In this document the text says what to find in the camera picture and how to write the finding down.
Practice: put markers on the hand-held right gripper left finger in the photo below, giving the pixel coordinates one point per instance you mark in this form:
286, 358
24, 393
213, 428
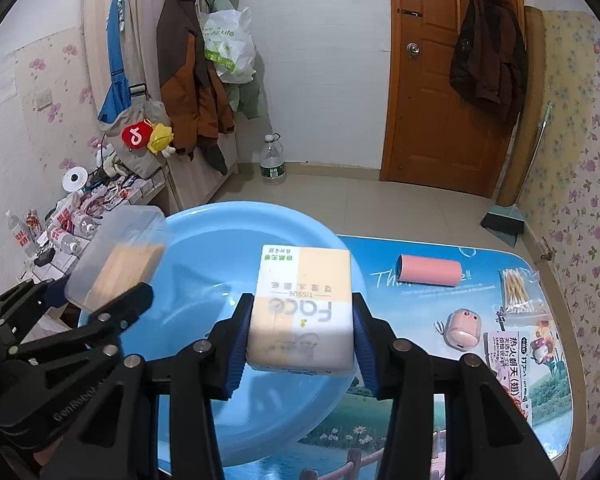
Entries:
235, 352

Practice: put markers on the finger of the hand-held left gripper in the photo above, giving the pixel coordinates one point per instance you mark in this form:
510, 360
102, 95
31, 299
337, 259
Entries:
55, 294
130, 305

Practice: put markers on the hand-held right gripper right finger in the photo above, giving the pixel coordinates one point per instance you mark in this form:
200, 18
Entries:
367, 355

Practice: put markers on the clear toothpick box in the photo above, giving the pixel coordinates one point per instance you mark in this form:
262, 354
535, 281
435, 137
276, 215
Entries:
125, 255

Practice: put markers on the white small carton box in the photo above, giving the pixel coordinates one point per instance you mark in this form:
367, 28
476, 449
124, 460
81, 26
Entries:
300, 310

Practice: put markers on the pink round snack packet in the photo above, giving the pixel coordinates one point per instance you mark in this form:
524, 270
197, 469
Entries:
462, 330

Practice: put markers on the blue plastic basin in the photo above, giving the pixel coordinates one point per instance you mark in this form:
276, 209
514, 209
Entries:
205, 240

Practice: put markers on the pink lint roller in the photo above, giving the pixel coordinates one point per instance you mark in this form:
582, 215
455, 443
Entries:
430, 271

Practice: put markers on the white and red snack packet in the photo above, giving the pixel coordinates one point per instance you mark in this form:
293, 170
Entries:
510, 360

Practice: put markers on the clear cotton swab bag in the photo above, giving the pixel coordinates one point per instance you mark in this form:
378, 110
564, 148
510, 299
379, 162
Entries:
517, 290

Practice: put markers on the small black item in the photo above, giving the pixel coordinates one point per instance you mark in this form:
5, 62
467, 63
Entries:
42, 259

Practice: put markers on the cluster of red label bottles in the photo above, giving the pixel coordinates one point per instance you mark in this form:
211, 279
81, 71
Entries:
65, 225

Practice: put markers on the white tiled shelf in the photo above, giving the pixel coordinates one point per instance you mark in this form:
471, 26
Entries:
147, 191

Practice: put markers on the grey fabric bag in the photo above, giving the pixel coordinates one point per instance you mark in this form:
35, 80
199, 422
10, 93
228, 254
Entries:
140, 162

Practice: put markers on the red plush toy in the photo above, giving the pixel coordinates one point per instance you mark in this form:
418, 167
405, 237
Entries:
136, 136

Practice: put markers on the yellow plush toy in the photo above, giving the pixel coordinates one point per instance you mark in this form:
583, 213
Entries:
161, 137

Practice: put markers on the large clear water bottle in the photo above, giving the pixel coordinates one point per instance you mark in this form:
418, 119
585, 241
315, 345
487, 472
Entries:
272, 165

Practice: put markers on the pale green coat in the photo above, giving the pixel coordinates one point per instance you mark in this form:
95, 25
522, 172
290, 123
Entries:
250, 100

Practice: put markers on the blue sling bag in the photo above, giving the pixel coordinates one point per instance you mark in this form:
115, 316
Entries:
115, 60

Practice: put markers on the brown and orange jacket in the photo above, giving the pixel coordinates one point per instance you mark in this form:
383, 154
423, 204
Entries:
185, 60

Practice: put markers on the brown wooden door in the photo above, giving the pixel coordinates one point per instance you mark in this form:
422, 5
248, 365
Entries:
430, 110

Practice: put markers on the white plastic bag green print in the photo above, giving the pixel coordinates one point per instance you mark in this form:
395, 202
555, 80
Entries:
230, 45

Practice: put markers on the metal door knob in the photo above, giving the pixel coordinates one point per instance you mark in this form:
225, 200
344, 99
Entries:
412, 49

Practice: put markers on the dark brown jacket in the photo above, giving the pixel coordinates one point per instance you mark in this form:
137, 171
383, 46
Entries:
485, 60

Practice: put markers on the white round camera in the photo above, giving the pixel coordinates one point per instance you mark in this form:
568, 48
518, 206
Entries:
73, 180

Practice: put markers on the white wall socket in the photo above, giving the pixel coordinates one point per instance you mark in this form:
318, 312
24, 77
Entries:
43, 100

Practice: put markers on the brass wall hook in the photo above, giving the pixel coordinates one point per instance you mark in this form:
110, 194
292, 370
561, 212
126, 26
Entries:
545, 255

